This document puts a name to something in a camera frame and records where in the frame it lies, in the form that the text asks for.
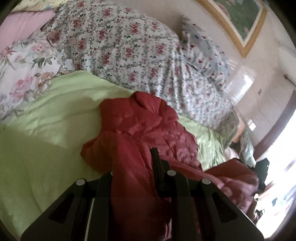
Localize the yellow floral pillow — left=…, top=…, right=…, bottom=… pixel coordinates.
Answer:
left=11, top=0, right=68, bottom=13

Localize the light green bed sheet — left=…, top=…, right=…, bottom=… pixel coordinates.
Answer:
left=0, top=70, right=228, bottom=240

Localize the pastel floral pillow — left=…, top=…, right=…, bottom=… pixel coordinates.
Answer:
left=1, top=31, right=75, bottom=123

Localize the blue grey patterned pillow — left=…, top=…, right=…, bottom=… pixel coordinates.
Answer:
left=181, top=16, right=231, bottom=92

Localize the pink pillow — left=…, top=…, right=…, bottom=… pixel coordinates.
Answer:
left=1, top=9, right=54, bottom=52

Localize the gold framed wall picture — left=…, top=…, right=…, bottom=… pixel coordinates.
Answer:
left=197, top=0, right=267, bottom=58

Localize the red quilted puffer coat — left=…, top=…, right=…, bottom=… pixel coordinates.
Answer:
left=81, top=92, right=258, bottom=240

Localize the wooden door frame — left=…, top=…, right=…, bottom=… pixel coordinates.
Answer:
left=253, top=90, right=296, bottom=160

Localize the red floral white quilt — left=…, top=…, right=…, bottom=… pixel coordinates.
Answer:
left=43, top=0, right=240, bottom=144

